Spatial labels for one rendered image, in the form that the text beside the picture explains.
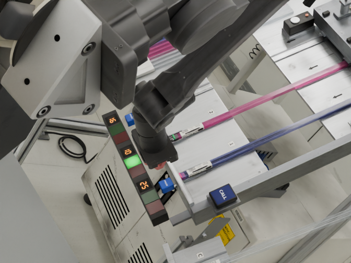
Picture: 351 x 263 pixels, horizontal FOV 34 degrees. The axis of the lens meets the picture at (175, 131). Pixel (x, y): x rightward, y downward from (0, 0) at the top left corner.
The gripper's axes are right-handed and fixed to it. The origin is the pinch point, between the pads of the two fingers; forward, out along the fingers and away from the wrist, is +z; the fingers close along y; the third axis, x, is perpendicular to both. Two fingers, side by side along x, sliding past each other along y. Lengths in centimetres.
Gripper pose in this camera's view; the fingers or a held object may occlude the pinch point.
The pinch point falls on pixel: (159, 166)
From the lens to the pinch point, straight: 124.1
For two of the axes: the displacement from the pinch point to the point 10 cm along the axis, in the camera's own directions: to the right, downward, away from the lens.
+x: -9.1, 3.8, -1.7
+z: 1.0, 5.9, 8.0
